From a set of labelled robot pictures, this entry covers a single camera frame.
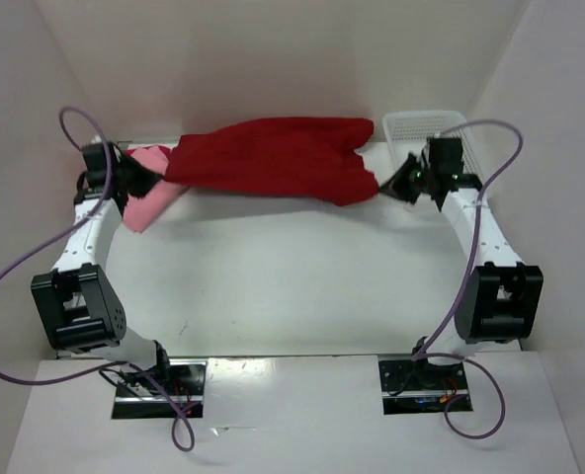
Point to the base mounting plate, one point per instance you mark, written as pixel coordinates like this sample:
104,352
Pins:
136,398
419,387

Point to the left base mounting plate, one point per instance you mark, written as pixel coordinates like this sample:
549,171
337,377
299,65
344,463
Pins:
136,398

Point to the dark red t-shirt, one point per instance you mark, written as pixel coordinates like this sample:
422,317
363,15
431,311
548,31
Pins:
279,157

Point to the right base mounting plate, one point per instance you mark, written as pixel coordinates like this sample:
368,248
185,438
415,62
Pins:
419,387

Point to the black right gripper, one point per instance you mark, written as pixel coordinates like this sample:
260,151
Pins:
396,184

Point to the white plastic basket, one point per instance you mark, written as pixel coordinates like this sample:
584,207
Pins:
407,132

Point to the light pink t-shirt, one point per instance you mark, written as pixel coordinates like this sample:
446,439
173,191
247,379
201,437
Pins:
141,212

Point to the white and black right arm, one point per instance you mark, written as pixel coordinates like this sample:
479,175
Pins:
499,293

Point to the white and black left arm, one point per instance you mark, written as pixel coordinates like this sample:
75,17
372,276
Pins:
80,310

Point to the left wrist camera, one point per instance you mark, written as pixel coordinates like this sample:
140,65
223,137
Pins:
101,164

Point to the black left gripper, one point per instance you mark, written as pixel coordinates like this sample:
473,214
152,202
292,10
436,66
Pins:
147,177

